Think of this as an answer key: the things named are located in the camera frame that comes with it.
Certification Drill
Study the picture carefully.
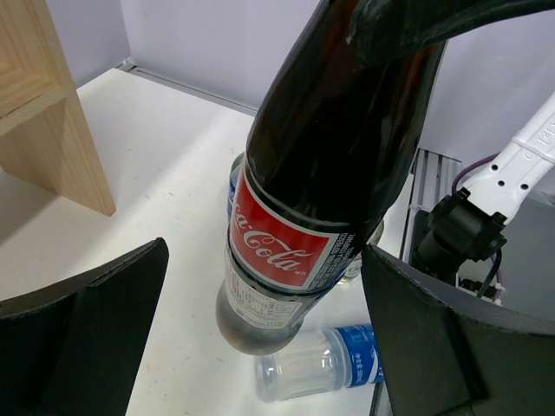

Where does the aluminium frame rail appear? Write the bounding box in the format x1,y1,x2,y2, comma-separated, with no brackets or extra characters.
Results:
401,149,462,265

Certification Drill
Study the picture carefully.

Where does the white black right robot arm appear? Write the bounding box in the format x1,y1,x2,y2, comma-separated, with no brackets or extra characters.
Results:
349,1,554,296

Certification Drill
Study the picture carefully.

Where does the pocari sweat bottle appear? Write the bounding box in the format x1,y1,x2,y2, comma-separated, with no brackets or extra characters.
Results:
255,324,385,403
226,152,245,219

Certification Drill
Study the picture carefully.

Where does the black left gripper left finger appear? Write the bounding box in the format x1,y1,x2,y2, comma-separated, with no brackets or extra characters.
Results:
1,237,169,415

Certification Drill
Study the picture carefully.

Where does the wooden two-tier shelf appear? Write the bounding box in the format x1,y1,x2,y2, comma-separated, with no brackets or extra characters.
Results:
1,1,116,216

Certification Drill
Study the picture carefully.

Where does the Pocari Sweat bottle standing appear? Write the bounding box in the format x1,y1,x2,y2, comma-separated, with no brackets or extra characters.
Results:
226,152,245,219

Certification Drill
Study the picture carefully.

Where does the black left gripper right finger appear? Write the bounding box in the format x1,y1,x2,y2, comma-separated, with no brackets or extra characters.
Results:
362,248,554,415

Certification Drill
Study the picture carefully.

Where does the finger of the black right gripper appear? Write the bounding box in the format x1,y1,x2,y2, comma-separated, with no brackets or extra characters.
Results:
349,0,554,67

